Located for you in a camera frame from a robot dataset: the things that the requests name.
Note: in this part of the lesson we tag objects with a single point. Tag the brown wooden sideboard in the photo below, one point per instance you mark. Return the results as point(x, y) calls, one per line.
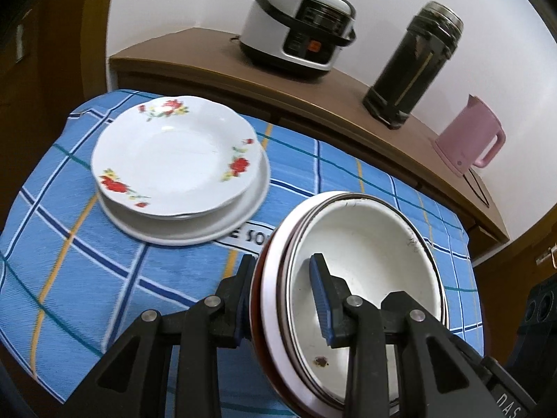
point(210, 62)

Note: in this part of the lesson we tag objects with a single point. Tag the white black rice cooker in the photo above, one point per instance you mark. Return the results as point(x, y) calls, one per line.
point(297, 38)

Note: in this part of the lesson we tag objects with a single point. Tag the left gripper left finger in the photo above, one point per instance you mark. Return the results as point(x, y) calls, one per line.
point(131, 379)

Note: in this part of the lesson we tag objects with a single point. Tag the red pink plastic bowl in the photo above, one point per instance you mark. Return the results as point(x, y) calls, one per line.
point(264, 318)

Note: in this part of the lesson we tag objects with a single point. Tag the right silver door handle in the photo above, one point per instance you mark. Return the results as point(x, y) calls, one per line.
point(548, 255)

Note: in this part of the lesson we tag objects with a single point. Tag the white enamel bowl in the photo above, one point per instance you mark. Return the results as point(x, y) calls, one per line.
point(374, 265)

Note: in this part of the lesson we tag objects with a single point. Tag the silver door handle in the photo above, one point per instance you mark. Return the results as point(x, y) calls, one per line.
point(548, 255)
point(19, 43)

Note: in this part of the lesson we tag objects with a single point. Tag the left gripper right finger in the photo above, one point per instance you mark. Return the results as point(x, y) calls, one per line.
point(404, 363)

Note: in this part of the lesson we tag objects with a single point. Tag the white plate red flowers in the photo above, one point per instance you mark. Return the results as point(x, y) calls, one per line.
point(176, 157)

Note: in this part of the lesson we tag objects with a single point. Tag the pink electric kettle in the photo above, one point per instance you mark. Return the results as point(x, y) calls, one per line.
point(473, 138)

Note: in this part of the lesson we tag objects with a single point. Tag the brown wooden door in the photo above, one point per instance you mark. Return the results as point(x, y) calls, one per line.
point(504, 288)
point(64, 66)

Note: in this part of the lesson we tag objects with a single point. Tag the right brown wooden door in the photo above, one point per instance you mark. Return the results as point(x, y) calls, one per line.
point(504, 288)

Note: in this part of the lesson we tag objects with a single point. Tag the blue checked tablecloth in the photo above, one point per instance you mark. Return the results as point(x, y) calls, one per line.
point(71, 282)

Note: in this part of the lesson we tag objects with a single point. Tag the black tall thermos flask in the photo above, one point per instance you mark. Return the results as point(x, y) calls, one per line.
point(430, 41)

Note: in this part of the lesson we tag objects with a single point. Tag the plain white flat plate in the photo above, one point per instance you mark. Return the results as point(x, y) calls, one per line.
point(196, 230)

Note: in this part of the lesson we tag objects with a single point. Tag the white plate pink floral rim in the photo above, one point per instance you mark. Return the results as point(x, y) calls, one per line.
point(241, 208)

